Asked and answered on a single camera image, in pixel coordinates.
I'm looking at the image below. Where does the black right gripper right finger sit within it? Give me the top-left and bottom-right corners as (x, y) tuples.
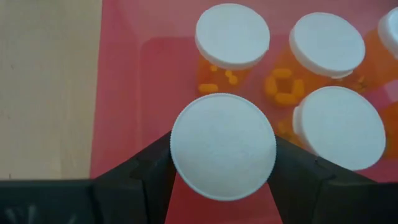
(267, 135), (374, 224)

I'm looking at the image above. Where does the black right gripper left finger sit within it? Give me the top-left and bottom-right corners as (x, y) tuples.
(92, 131), (178, 224)

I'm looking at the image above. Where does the orange pill bottle white cap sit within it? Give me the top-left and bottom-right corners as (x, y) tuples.
(357, 6), (398, 94)
(169, 92), (277, 202)
(194, 2), (271, 96)
(263, 11), (366, 107)
(275, 85), (387, 171)

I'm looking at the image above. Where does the pink translucent plastic basket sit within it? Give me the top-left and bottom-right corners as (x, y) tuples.
(89, 0), (398, 224)

